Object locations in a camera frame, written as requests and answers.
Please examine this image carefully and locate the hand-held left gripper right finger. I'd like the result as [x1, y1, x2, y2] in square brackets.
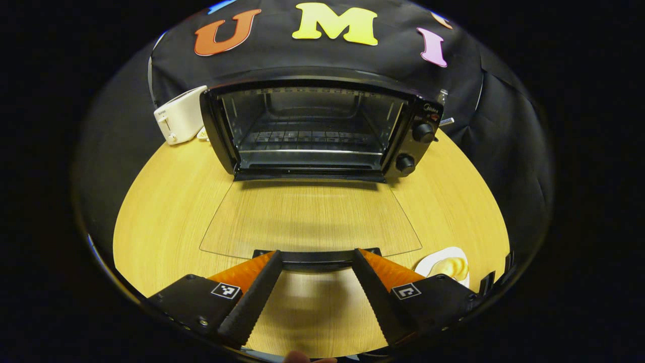
[352, 248, 480, 347]

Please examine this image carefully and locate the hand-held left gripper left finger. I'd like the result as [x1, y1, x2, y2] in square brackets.
[149, 250, 284, 349]

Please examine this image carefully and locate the golden croissant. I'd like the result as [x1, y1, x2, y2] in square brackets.
[428, 256, 468, 281]

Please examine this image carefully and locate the black electric oven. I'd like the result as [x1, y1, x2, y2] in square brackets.
[199, 68, 445, 273]

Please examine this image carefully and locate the white plate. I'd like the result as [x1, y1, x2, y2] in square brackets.
[414, 246, 470, 289]

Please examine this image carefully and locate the white toaster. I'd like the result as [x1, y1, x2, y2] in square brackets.
[154, 85, 208, 146]

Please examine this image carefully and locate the black backdrop cloth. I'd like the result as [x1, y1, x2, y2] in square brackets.
[73, 0, 555, 283]

